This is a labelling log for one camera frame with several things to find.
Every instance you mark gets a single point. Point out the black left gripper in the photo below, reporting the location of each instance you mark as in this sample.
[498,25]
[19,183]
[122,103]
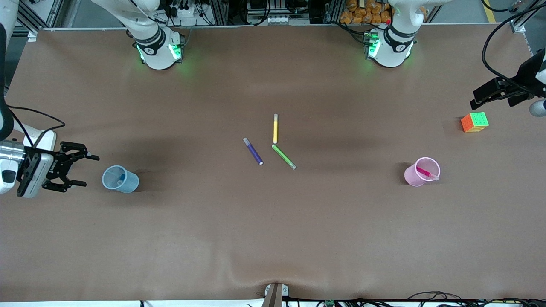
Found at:
[525,72]

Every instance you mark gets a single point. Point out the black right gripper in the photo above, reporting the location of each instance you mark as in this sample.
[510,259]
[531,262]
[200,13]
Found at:
[59,165]

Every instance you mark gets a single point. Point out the blue marker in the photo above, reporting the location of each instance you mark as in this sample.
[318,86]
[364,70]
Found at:
[121,178]

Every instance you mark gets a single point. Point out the pink marker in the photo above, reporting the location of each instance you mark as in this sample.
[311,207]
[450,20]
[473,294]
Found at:
[425,172]

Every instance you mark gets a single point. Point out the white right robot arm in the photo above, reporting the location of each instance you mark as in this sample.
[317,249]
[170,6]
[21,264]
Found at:
[155,55]

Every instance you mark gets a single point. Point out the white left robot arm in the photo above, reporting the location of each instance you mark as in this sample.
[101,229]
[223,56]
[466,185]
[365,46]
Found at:
[390,53]

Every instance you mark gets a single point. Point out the white lamp stand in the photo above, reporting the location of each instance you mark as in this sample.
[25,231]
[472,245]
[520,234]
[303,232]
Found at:
[47,138]

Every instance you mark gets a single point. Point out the colourful puzzle cube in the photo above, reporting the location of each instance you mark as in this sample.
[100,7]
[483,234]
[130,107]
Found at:
[477,120]

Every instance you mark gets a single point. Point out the blue mesh cup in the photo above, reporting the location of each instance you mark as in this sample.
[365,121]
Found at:
[130,185]

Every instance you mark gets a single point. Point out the pink mesh cup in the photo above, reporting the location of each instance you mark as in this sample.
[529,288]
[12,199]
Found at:
[411,177]

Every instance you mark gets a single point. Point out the orange snack packets pile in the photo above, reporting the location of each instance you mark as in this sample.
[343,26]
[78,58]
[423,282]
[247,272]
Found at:
[362,13]

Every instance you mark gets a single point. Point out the purple marker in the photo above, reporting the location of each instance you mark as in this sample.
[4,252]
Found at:
[254,152]

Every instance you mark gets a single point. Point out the white power strip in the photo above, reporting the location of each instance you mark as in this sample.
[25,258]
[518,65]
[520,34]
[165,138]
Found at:
[187,12]

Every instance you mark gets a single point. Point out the yellow marker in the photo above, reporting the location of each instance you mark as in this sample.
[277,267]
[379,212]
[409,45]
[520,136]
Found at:
[275,130]

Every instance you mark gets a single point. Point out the green marker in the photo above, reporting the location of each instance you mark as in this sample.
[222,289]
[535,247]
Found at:
[283,156]

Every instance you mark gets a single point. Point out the white terminal strip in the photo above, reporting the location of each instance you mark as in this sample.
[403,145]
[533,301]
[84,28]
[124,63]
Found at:
[277,19]

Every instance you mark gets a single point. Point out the aluminium frame strut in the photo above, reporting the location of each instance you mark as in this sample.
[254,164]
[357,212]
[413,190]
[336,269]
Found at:
[518,26]

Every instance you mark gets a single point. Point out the aluminium frame post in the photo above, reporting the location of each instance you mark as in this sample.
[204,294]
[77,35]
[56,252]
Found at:
[219,10]
[332,10]

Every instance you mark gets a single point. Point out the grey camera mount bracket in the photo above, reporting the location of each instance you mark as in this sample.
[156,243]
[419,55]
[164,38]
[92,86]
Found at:
[275,296]

